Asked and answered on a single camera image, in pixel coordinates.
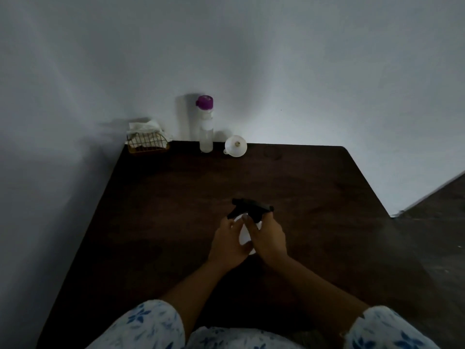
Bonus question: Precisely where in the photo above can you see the person's right hand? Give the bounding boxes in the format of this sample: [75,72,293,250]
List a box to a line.
[242,211,289,267]

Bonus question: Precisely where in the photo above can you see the person's left hand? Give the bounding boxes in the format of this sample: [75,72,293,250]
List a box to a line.
[207,216,254,272]

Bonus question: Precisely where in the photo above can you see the white spray bottle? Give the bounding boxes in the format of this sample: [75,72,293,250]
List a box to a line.
[239,222,262,255]

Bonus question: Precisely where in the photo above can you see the black trigger spray head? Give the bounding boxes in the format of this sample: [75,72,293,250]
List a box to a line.
[227,198,275,224]

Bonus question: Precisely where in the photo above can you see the person's right forearm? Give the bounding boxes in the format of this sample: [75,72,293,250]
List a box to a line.
[274,255,371,340]

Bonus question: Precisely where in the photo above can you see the person's left forearm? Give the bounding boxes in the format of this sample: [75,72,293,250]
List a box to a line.
[160,260,231,340]

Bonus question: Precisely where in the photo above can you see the white plastic funnel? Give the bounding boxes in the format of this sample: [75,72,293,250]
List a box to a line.
[223,135,248,158]

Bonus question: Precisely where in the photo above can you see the white blue floral garment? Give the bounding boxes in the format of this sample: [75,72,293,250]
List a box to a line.
[86,300,440,349]

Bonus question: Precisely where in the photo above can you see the clear bottle with purple cap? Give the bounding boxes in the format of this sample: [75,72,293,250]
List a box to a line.
[196,95,214,154]

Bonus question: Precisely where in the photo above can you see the white tissues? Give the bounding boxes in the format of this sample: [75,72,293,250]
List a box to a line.
[127,120,173,143]

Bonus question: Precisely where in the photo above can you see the wire basket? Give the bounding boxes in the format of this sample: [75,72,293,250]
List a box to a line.
[126,131,171,155]

